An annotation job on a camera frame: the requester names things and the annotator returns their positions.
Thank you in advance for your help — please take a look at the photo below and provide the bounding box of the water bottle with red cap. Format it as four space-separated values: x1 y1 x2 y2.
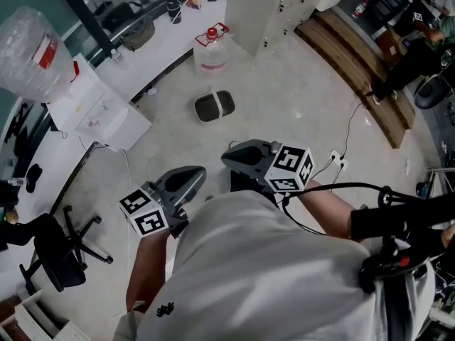
193 26 230 75

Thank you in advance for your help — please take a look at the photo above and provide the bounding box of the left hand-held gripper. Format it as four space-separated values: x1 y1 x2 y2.
119 165 208 239

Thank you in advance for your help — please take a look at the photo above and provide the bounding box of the person's white shirt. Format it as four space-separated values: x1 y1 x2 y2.
113 190 437 341

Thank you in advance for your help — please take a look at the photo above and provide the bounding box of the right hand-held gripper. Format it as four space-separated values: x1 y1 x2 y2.
220 139 316 194

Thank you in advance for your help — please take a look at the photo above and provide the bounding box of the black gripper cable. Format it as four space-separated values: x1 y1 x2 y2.
280 181 455 236

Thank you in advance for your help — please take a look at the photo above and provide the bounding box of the grey container with handle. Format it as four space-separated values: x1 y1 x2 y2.
193 87 237 123

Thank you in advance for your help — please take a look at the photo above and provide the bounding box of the white locker cabinet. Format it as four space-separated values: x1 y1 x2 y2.
224 0 356 58

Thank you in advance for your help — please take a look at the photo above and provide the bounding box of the white water dispenser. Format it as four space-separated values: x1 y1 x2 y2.
47 53 152 151

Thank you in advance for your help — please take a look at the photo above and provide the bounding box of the black thermos flask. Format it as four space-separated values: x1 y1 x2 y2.
166 0 183 25

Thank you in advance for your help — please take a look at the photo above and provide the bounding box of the olive green bag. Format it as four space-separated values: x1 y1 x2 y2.
120 16 156 53

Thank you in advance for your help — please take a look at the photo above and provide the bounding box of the small clear bottle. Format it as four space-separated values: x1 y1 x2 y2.
109 48 126 67

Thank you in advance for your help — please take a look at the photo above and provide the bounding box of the white long counter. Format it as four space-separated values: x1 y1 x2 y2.
0 0 228 273

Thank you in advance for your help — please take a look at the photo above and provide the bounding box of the thin black floor cable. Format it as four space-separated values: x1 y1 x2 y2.
312 99 364 183

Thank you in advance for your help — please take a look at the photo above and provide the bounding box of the black round stool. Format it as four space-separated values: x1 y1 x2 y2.
414 74 455 110

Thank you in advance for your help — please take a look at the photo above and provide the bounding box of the person's right forearm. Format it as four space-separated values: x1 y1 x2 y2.
296 179 353 241

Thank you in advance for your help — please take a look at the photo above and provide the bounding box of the empty clear water jug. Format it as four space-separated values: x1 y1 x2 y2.
0 6 76 104

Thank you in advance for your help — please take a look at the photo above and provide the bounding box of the person's left forearm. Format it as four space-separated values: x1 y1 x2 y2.
125 230 179 313

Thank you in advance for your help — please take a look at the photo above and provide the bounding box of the wooden platform step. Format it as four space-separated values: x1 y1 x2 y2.
294 9 417 150

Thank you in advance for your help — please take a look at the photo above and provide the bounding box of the white power strip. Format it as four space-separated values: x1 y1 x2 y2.
328 149 350 172

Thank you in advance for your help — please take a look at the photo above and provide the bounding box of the red label bottle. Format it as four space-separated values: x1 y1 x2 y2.
351 1 369 19

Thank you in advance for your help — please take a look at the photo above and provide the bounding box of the black office chair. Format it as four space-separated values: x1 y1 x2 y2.
18 205 114 293

